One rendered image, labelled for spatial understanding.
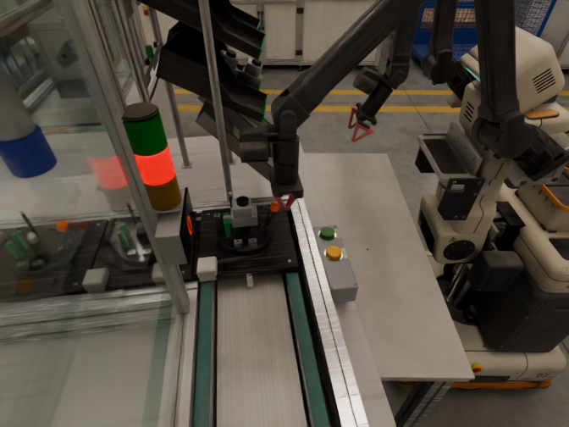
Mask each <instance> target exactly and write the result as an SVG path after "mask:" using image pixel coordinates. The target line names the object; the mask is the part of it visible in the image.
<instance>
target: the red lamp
mask: <svg viewBox="0 0 569 427"><path fill-rule="evenodd" d="M134 156H135V161H136V163H137V166H138V169H139V171H140V174H141V178H142V180H143V182H144V183H145V184H147V185H150V186H157V185H162V184H164V183H167V182H169V181H170V180H172V179H173V178H174V176H175V170H174V165H173V161H172V158H171V154H170V151H169V147H168V146H167V147H166V149H165V150H163V151H162V152H160V153H158V154H155V155H152V156H139V155H136V154H135V155H134Z"/></svg>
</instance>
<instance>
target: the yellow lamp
mask: <svg viewBox="0 0 569 427"><path fill-rule="evenodd" d="M144 186H145V188H146V193H147V195H148V198H149V201H150V204H151V205H152V208H153V209H155V210H157V211H167V210H170V209H173V208H175V207H177V206H178V205H179V204H180V203H181V200H182V196H181V193H180V188H179V184H178V181H177V177H176V174H175V176H174V178H173V179H172V180H170V181H169V182H167V183H164V184H162V185H157V186H150V185H147V184H144Z"/></svg>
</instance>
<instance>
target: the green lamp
mask: <svg viewBox="0 0 569 427"><path fill-rule="evenodd" d="M122 122H123V125H124V129H125V131H126V134H127V136H128V139H129V142H130V146H131V149H132V152H133V153H134V154H136V155H139V156H152V155H155V154H158V153H160V152H162V151H163V150H165V149H166V147H167V146H168V142H167V138H166V135H165V131H164V128H163V122H162V119H161V115H160V112H158V114H157V115H156V116H155V117H154V118H152V119H149V120H146V121H142V122H127V121H124V120H123V121H122Z"/></svg>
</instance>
